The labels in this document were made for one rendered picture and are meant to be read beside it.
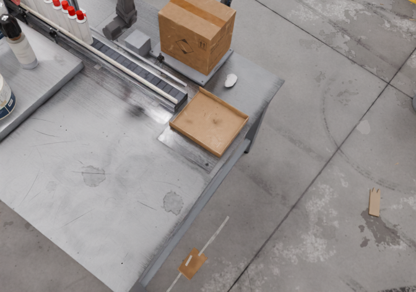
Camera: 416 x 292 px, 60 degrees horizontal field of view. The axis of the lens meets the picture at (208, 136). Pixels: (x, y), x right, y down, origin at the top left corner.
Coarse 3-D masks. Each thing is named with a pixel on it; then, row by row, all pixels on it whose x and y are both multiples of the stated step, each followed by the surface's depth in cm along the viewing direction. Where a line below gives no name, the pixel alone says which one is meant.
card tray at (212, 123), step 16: (208, 96) 187; (192, 112) 182; (208, 112) 182; (224, 112) 183; (240, 112) 180; (176, 128) 175; (192, 128) 177; (208, 128) 178; (224, 128) 179; (240, 128) 175; (208, 144) 174; (224, 144) 174
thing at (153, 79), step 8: (48, 24) 197; (72, 40) 193; (96, 40) 194; (96, 48) 191; (104, 48) 192; (112, 56) 190; (120, 56) 190; (112, 64) 187; (128, 64) 188; (136, 64) 188; (136, 72) 186; (144, 72) 186; (136, 80) 184; (152, 80) 184; (160, 80) 184; (160, 88) 182; (168, 88) 182; (176, 88) 182; (176, 96) 180; (184, 96) 181; (176, 104) 178
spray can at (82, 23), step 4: (76, 12) 175; (80, 12) 175; (80, 16) 176; (84, 16) 179; (76, 20) 178; (80, 20) 178; (84, 20) 178; (80, 24) 179; (84, 24) 179; (88, 24) 182; (80, 28) 181; (84, 28) 181; (88, 28) 183; (80, 32) 184; (84, 32) 184; (88, 32) 185; (84, 36) 186; (88, 36) 187; (84, 40) 189; (88, 40) 189; (92, 40) 191; (88, 44) 191
